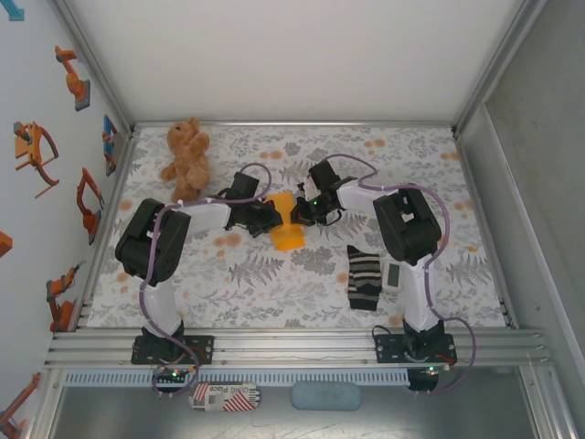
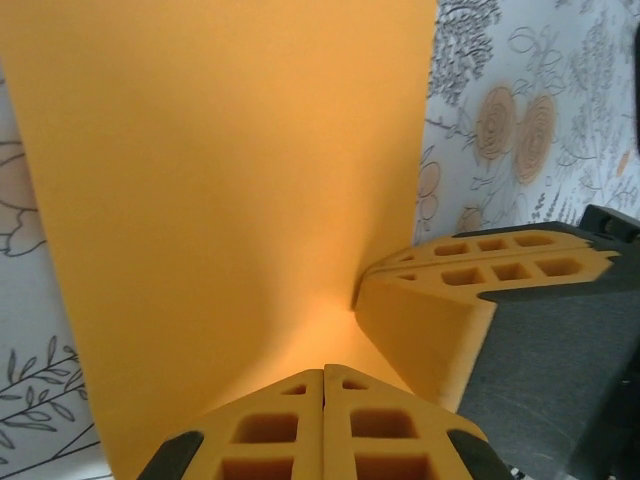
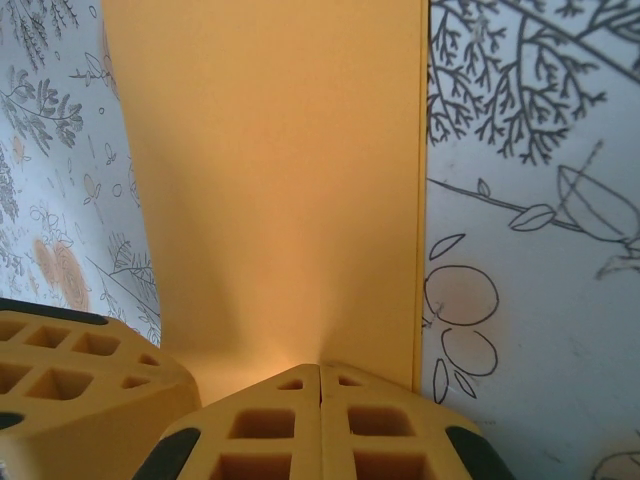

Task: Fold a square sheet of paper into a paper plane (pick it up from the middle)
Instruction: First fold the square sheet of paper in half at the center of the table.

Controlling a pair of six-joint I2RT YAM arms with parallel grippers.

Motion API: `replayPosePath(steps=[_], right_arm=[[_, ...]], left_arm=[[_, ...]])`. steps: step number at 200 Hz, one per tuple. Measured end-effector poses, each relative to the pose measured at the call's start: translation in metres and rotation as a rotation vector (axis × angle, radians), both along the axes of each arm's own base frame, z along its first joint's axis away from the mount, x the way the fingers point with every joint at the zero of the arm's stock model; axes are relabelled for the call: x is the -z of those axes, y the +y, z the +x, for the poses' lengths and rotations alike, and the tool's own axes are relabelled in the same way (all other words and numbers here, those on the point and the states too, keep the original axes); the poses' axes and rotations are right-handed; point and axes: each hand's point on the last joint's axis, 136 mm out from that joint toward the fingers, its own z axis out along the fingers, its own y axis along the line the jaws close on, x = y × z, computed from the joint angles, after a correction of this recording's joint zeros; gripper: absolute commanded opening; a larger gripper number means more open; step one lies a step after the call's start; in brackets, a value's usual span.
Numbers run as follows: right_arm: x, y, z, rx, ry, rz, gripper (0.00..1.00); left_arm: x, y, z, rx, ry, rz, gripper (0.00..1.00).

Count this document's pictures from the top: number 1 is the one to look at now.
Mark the orange block sticker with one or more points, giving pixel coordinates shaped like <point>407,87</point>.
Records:
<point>4,244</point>

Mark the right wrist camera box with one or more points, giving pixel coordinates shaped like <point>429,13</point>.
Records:
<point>324,176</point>

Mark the blue wall sticker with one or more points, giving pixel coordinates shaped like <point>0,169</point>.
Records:
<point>16,13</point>

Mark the blue grey oval sponge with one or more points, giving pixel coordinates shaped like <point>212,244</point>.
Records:
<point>326,395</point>

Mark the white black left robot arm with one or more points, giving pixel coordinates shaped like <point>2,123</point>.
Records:
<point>132,242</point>

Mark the orange cloth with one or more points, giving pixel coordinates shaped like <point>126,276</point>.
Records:
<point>288,238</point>

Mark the aluminium frame post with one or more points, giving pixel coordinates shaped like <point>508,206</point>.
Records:
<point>492,68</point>
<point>98,68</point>

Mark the floral grey orange table mat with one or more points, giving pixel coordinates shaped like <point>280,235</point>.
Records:
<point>274,292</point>

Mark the aluminium side rail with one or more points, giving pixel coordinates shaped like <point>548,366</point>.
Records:
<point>474,183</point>
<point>117,187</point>

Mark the brown teddy bear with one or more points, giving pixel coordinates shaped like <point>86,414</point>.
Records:
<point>189,155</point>

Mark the aluminium front rail beam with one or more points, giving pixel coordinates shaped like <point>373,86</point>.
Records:
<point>292,347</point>

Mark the blue orange machine sticker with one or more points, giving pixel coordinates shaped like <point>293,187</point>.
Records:
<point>109,132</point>

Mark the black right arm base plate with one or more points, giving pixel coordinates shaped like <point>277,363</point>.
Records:
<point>384,350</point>

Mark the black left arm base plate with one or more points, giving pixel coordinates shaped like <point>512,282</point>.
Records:
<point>206,347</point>

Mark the orange gripper claw sticker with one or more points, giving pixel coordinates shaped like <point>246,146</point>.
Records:
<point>27,148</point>

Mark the red white printed pouch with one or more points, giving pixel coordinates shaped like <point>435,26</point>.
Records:
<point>228,398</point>

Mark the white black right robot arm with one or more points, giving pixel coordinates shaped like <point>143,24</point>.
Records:
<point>411,238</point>

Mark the white digital timer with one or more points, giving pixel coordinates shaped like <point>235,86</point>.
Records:
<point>392,276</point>

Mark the black beige striped sock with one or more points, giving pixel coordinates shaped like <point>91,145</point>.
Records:
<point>363,274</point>

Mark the aluminium back rail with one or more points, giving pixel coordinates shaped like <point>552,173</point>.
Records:
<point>292,124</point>

